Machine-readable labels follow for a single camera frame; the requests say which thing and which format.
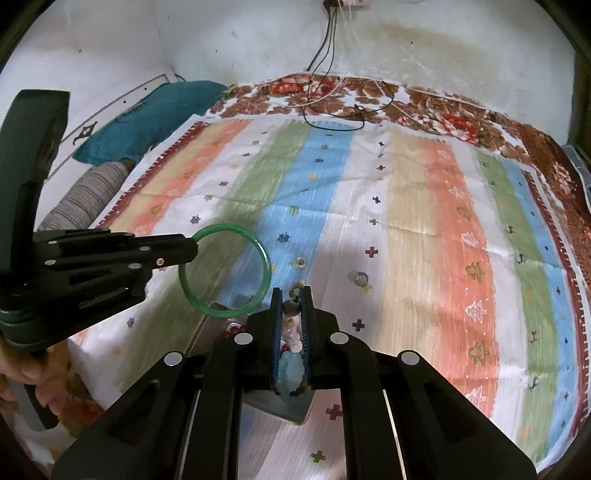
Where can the green jade bangle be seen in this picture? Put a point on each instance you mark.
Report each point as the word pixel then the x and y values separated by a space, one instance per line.
pixel 221 227

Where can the teal pillow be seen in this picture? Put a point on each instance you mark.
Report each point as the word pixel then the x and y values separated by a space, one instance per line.
pixel 152 115

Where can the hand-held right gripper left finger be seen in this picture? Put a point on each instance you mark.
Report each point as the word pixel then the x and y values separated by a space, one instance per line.
pixel 276 341

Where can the white power strip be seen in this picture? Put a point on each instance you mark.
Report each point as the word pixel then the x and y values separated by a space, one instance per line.
pixel 351 3

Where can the person's left hand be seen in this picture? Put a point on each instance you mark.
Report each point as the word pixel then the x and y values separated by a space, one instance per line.
pixel 23 364

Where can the brown striped pillow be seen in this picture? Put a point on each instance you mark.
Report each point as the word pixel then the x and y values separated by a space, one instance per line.
pixel 87 194

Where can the striped pastel cloth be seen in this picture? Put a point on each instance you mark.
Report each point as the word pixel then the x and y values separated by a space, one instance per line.
pixel 415 230

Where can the silver metal tin box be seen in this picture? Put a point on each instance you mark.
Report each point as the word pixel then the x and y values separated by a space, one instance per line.
pixel 277 406

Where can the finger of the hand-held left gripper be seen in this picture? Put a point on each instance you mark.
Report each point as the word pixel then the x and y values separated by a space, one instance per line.
pixel 175 254
pixel 115 239

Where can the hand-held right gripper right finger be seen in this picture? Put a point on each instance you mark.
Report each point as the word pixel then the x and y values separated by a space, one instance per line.
pixel 307 341

